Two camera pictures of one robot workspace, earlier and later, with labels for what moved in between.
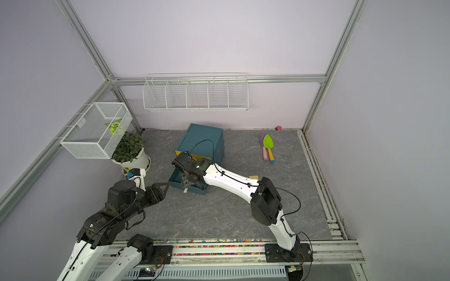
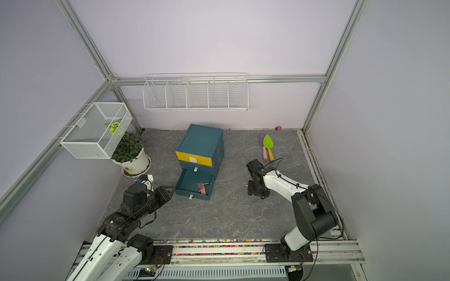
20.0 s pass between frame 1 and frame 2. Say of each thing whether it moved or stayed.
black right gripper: moved
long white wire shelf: stayed
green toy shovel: stayed
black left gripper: moved
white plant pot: stayed
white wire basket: stayed
